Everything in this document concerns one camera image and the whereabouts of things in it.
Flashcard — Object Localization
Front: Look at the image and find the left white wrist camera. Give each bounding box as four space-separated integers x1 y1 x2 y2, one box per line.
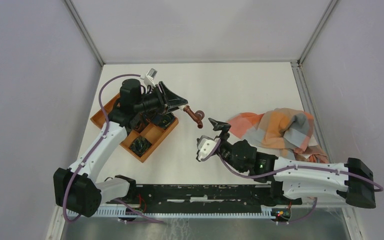
140 68 158 87

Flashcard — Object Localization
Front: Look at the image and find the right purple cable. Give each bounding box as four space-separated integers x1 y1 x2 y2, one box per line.
200 139 384 223

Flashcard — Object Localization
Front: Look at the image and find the aluminium frame rail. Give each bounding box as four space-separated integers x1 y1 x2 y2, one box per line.
46 184 355 240

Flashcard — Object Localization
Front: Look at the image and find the black cable coil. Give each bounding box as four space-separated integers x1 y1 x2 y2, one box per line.
129 136 153 157
153 114 176 131

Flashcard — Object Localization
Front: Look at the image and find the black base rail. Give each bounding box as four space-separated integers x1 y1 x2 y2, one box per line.
121 184 303 214

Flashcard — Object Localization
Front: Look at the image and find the brown water faucet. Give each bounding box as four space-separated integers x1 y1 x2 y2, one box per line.
183 105 205 129

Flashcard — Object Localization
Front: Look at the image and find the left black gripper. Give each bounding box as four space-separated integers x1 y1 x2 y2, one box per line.
134 81 188 115

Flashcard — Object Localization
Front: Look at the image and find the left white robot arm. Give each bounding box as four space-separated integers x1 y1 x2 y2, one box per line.
53 74 189 217

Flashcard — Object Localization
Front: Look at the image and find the black cable coil middle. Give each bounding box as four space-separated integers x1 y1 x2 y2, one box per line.
153 114 176 131

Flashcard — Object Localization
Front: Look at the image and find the black cable coil lower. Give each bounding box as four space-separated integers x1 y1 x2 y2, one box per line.
129 136 153 157

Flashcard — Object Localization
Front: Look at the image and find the orange compartment tray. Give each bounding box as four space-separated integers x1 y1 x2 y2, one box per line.
90 92 180 164

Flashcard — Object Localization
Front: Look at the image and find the orange grey checkered cloth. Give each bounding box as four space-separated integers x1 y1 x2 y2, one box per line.
227 108 330 164

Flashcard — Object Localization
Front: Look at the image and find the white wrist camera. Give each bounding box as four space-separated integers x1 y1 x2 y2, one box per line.
140 68 158 87
195 135 221 162

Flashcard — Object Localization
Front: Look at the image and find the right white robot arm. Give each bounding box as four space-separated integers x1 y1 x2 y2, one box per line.
197 118 384 209

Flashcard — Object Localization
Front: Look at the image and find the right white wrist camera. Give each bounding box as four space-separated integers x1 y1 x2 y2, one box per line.
195 135 221 162

